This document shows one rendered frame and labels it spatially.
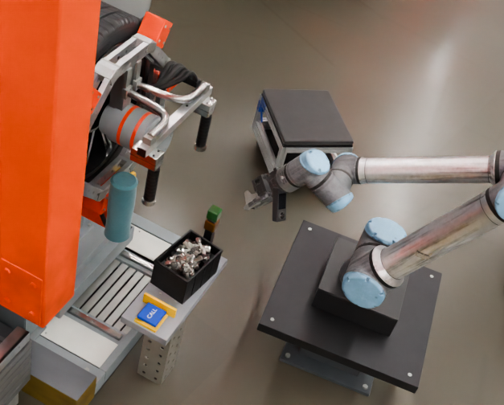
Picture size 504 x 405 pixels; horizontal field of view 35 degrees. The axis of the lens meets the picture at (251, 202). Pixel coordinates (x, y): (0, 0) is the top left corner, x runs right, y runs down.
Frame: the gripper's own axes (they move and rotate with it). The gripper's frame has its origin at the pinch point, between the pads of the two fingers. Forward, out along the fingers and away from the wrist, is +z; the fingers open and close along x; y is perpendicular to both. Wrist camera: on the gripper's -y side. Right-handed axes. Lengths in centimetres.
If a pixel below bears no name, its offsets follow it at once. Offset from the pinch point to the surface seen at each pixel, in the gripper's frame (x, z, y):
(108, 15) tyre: 45, -16, 64
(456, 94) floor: -236, 44, 64
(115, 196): 43.1, 12.7, 14.5
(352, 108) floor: -163, 65, 67
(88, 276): 30, 64, 1
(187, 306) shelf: 27.0, 15.6, -25.5
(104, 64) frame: 54, -17, 46
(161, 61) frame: 24, -8, 53
